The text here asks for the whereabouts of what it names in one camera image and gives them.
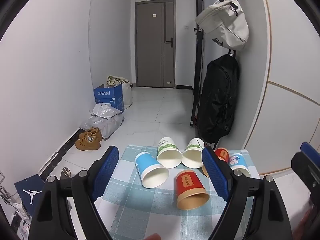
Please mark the blue plaid tablecloth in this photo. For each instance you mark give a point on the blue plaid tablecloth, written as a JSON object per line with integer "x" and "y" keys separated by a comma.
{"x": 140, "y": 212}

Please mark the large grey plastic parcel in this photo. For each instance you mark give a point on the large grey plastic parcel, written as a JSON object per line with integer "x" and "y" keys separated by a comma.
{"x": 105, "y": 126}

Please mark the large red paper cup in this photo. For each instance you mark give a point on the large red paper cup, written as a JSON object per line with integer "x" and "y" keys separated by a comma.
{"x": 191, "y": 190}

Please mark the grey door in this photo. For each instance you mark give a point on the grey door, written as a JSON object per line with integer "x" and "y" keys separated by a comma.
{"x": 153, "y": 50}

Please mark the small grey plastic parcel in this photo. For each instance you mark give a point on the small grey plastic parcel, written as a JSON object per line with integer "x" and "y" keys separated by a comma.
{"x": 105, "y": 110}

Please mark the blue cardboard box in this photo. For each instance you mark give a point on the blue cardboard box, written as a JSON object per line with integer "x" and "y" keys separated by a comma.
{"x": 110, "y": 97}

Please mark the black folded metal frame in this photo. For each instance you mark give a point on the black folded metal frame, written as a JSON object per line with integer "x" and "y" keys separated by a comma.
{"x": 198, "y": 67}

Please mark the small red paper cup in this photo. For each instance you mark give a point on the small red paper cup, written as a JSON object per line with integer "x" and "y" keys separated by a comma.
{"x": 222, "y": 155}

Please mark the dark blue shoe box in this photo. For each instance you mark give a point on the dark blue shoe box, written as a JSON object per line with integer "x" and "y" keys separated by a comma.
{"x": 30, "y": 192}

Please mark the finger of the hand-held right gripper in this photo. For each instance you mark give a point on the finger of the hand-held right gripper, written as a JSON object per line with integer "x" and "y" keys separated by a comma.
{"x": 306, "y": 165}

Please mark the brown shoe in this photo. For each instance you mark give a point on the brown shoe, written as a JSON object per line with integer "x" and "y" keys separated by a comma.
{"x": 87, "y": 143}
{"x": 91, "y": 133}

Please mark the white wardrobe with gold trim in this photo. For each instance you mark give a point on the white wardrobe with gold trim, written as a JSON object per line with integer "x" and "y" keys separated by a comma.
{"x": 287, "y": 92}

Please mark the beige canvas bag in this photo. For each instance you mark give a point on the beige canvas bag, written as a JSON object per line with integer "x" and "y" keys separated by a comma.
{"x": 225, "y": 25}

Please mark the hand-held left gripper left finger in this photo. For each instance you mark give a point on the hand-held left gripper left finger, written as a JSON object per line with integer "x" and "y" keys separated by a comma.
{"x": 105, "y": 173}

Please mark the white green paper cup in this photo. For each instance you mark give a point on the white green paper cup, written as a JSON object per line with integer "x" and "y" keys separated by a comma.
{"x": 168, "y": 155}
{"x": 193, "y": 155}

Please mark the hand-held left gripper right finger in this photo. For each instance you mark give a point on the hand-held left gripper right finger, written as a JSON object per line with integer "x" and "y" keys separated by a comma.
{"x": 216, "y": 173}

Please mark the light blue pink paper cup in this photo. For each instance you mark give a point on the light blue pink paper cup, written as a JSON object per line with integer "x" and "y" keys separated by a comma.
{"x": 238, "y": 163}

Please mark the black backpack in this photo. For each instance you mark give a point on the black backpack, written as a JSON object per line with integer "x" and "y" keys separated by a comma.
{"x": 217, "y": 100}

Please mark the white tote bag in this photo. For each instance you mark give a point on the white tote bag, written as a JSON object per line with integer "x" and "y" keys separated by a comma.
{"x": 126, "y": 90}

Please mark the person's right hand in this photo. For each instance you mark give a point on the person's right hand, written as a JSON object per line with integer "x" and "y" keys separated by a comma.
{"x": 302, "y": 226}

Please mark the person's left hand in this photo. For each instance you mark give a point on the person's left hand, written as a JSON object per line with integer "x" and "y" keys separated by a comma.
{"x": 152, "y": 237}

